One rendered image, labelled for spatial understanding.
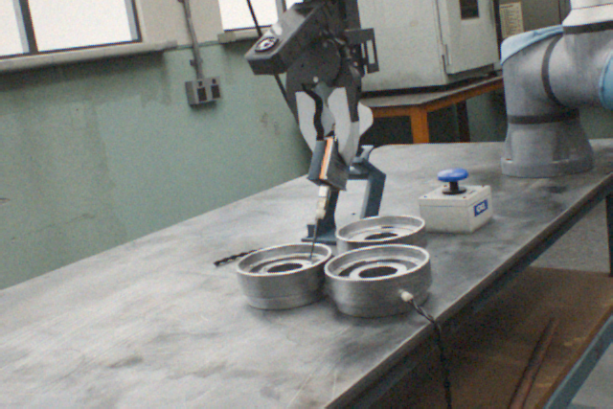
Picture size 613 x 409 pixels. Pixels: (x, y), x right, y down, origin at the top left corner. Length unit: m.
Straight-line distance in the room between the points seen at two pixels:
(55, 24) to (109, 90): 0.28
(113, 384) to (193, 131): 2.16
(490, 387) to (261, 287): 0.45
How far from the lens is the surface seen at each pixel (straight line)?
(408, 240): 0.79
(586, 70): 1.09
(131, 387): 0.64
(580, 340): 1.20
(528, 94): 1.18
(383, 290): 0.67
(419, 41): 3.04
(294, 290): 0.73
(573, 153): 1.19
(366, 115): 0.83
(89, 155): 2.48
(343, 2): 0.84
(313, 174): 0.80
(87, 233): 2.48
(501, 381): 1.09
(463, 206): 0.91
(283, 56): 0.74
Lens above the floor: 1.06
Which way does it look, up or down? 11 degrees down
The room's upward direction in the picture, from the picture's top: 8 degrees counter-clockwise
